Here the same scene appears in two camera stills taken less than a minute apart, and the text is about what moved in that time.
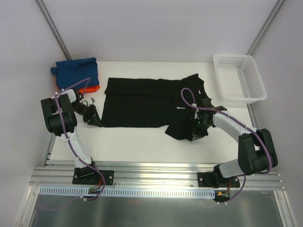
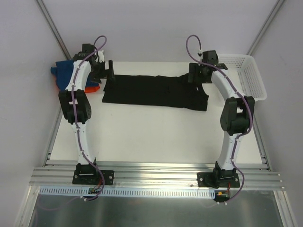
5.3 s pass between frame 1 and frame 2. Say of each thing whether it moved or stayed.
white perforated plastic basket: stayed
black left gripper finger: moved
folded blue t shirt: stayed
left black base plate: stayed
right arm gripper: moved
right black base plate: stayed
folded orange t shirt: stayed
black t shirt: moved
